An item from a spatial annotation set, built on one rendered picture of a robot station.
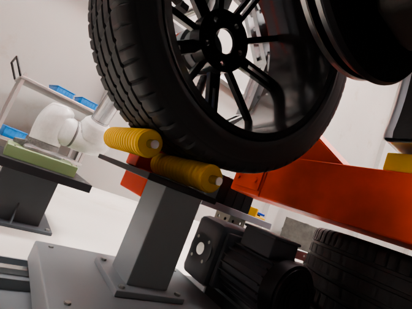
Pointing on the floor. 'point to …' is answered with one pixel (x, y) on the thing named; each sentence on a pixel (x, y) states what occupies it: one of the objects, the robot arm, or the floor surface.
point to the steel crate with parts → (298, 233)
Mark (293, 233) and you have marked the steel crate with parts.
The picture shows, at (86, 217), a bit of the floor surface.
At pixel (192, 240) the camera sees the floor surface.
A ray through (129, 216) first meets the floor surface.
